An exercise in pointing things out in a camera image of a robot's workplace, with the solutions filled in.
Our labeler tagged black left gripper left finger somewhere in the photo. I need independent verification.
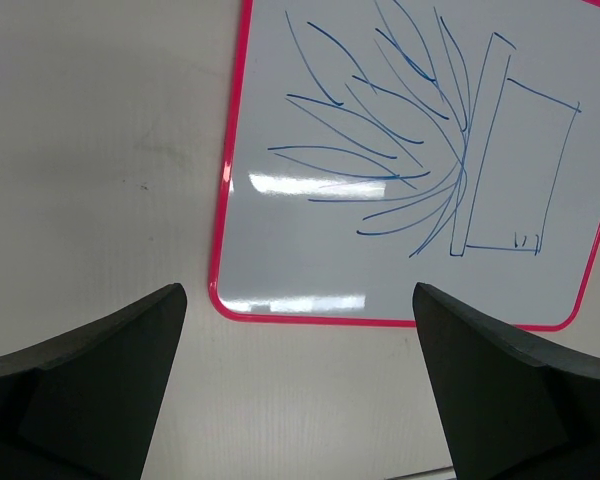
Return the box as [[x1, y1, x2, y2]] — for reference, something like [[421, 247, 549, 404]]
[[0, 283, 187, 479]]

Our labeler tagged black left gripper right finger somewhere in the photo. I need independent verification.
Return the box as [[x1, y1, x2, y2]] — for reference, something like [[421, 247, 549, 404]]
[[412, 283, 600, 479]]

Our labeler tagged pink-framed whiteboard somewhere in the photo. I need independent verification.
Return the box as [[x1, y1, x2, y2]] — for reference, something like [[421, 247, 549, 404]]
[[209, 1, 600, 332]]

